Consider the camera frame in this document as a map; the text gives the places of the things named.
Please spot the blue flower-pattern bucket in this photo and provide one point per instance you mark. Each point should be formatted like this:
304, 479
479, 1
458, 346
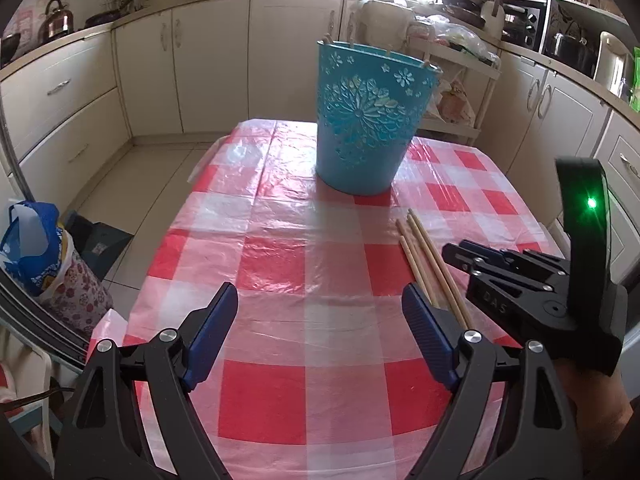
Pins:
370, 125

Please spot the white thermos pot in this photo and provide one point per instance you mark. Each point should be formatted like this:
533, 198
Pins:
612, 65

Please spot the person's right hand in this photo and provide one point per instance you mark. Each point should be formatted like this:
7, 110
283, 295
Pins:
600, 410

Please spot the black pot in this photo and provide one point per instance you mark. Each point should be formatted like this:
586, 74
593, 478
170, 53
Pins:
570, 50

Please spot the white base cabinet run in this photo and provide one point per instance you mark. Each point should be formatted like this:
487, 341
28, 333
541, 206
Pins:
215, 60

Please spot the black wok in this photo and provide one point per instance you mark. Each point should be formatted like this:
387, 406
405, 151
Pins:
10, 47

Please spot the green packet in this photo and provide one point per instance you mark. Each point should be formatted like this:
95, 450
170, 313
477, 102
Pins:
636, 80

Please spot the white rolling cart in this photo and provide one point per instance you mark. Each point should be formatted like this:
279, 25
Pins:
480, 67

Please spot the red checked plastic tablecloth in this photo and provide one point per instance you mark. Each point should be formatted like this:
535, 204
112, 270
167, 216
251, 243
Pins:
300, 270

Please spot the steel kettle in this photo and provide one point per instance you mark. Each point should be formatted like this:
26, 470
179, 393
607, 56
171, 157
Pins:
59, 25

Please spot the white storage rack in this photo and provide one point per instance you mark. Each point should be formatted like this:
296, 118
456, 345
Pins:
548, 20

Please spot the white base cabinet with drawers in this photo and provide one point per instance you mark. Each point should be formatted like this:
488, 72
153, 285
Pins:
550, 120

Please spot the dark flat box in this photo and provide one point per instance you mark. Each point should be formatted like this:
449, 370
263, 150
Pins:
100, 245

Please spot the white hanging bin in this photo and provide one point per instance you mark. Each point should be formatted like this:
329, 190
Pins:
385, 25

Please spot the black frying pan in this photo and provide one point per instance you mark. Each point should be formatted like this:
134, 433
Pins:
102, 19

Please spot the white plastic jug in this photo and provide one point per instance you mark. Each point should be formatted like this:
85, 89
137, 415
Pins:
492, 20

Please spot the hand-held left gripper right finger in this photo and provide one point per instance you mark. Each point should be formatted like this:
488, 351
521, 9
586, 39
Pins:
430, 330

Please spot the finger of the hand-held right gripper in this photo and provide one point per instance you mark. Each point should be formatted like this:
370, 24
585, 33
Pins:
500, 300
530, 260

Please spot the blue and white plastic bag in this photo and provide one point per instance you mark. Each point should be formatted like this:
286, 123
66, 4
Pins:
30, 260

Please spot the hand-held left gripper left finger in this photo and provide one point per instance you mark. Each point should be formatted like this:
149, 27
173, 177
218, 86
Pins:
210, 330

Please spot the black toaster oven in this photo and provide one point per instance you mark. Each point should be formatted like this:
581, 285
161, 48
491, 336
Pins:
520, 25

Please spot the white two-drawer base cabinet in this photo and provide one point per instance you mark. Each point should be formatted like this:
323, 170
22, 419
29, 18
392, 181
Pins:
60, 125

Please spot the floral bag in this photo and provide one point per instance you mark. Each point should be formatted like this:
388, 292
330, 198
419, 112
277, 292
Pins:
75, 285

